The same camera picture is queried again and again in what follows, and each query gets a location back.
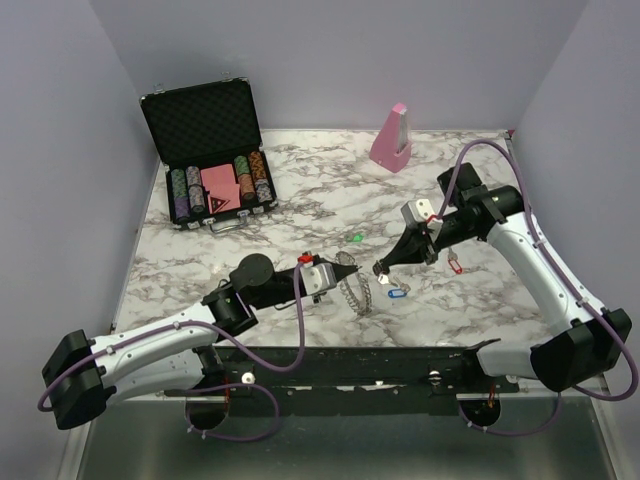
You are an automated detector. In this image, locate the steel disc with keyrings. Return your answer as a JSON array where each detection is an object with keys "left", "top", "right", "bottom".
[{"left": 338, "top": 271, "right": 372, "bottom": 316}]

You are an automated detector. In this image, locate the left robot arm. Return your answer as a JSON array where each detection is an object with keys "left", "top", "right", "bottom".
[{"left": 37, "top": 253, "right": 359, "bottom": 430}]

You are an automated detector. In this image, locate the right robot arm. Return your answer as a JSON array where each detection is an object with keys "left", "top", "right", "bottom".
[{"left": 373, "top": 163, "right": 631, "bottom": 392}]

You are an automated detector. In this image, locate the red key tag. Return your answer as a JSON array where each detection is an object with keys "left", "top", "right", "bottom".
[{"left": 447, "top": 247, "right": 464, "bottom": 275}]

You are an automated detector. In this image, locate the blue key tag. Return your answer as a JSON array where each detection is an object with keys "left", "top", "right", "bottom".
[{"left": 387, "top": 288, "right": 407, "bottom": 299}]

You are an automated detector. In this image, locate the pink metronome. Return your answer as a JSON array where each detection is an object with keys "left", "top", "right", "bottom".
[{"left": 369, "top": 103, "right": 412, "bottom": 173}]

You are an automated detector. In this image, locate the black poker chip case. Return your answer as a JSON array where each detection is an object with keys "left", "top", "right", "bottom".
[{"left": 139, "top": 78, "right": 278, "bottom": 232}]

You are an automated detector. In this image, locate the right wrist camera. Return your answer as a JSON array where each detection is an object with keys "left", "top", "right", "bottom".
[{"left": 401, "top": 198, "right": 443, "bottom": 238}]

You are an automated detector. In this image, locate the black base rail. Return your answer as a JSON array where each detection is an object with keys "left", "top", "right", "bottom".
[{"left": 99, "top": 342, "right": 546, "bottom": 419}]

